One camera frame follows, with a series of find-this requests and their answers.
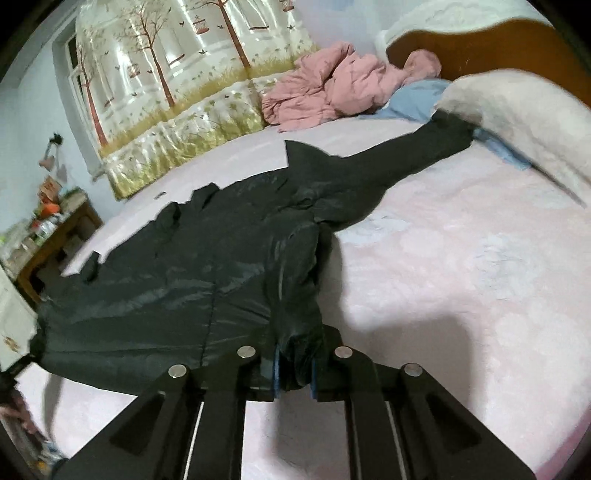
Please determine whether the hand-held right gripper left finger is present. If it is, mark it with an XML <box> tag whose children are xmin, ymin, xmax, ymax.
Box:
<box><xmin>52</xmin><ymin>345</ymin><xmax>281</xmax><ymax>480</ymax></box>

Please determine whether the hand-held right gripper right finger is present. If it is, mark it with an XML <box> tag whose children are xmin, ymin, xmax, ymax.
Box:
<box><xmin>309</xmin><ymin>345</ymin><xmax>539</xmax><ymax>480</ymax></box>

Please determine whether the black puffer jacket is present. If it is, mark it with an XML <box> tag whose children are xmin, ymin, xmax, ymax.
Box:
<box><xmin>28</xmin><ymin>111</ymin><xmax>476</xmax><ymax>398</ymax></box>

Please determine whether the white cabinet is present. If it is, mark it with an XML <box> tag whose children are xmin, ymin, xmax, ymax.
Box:
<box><xmin>0</xmin><ymin>268</ymin><xmax>40</xmax><ymax>365</ymax></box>

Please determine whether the wooden desk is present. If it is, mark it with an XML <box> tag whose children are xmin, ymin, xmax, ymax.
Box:
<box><xmin>0</xmin><ymin>203</ymin><xmax>105</xmax><ymax>305</ymax></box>

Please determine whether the clutter of desk bottles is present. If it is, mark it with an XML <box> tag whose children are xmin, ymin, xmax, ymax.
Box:
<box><xmin>0</xmin><ymin>178</ymin><xmax>88</xmax><ymax>264</ymax></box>

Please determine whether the pink bed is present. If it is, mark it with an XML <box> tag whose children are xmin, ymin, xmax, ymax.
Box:
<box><xmin>14</xmin><ymin>113</ymin><xmax>591</xmax><ymax>480</ymax></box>

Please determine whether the desk lamp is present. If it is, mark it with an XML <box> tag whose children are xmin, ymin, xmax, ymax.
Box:
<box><xmin>39</xmin><ymin>133</ymin><xmax>66</xmax><ymax>177</ymax></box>

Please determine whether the pink jacket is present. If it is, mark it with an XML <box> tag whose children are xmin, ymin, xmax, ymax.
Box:
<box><xmin>262</xmin><ymin>41</ymin><xmax>443</xmax><ymax>134</ymax></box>

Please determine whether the blue cloth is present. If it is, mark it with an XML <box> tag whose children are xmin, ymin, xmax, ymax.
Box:
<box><xmin>358</xmin><ymin>78</ymin><xmax>529</xmax><ymax>171</ymax></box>

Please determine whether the grass-print pillow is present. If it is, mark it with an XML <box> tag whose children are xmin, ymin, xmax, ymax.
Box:
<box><xmin>74</xmin><ymin>0</ymin><xmax>324</xmax><ymax>201</ymax></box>

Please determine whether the white pillow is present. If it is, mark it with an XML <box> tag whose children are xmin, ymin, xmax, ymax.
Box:
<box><xmin>434</xmin><ymin>74</ymin><xmax>591</xmax><ymax>208</ymax></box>

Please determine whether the wooden headboard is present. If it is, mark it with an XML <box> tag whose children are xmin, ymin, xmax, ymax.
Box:
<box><xmin>385</xmin><ymin>21</ymin><xmax>587</xmax><ymax>93</ymax></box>

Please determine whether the white headboard cover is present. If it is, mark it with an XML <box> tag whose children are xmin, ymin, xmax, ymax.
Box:
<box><xmin>376</xmin><ymin>0</ymin><xmax>555</xmax><ymax>47</ymax></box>

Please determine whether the window frame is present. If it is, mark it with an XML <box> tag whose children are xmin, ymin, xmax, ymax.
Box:
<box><xmin>53</xmin><ymin>32</ymin><xmax>107</xmax><ymax>176</ymax></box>

